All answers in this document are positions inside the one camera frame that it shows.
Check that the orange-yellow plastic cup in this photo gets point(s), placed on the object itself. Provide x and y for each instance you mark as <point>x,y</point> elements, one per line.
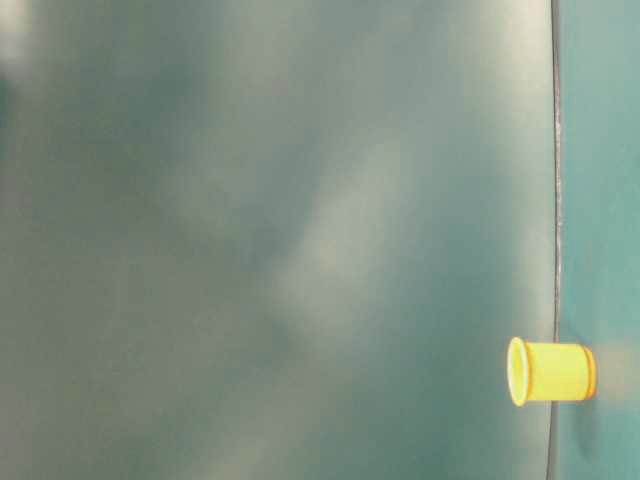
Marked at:
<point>554,372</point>

